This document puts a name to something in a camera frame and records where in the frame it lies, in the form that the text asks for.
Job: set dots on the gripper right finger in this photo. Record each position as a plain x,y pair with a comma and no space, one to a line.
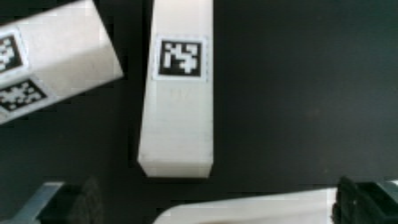
366,202

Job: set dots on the white desk leg front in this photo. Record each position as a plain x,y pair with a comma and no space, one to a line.
176,132

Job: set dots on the white desk tabletop tray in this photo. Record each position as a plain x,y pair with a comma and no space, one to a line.
291,208

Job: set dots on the white marker sheet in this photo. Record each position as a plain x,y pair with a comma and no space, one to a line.
57,58

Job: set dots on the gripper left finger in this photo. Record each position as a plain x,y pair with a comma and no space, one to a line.
66,203

